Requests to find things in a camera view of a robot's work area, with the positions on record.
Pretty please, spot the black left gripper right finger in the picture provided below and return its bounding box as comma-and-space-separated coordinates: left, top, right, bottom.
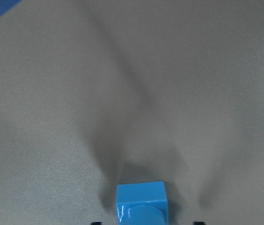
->
193, 221, 205, 225

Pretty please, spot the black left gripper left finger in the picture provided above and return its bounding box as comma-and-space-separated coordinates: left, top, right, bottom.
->
92, 222, 102, 225

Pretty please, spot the small blue cube block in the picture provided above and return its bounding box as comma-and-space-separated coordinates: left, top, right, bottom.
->
115, 181, 169, 225

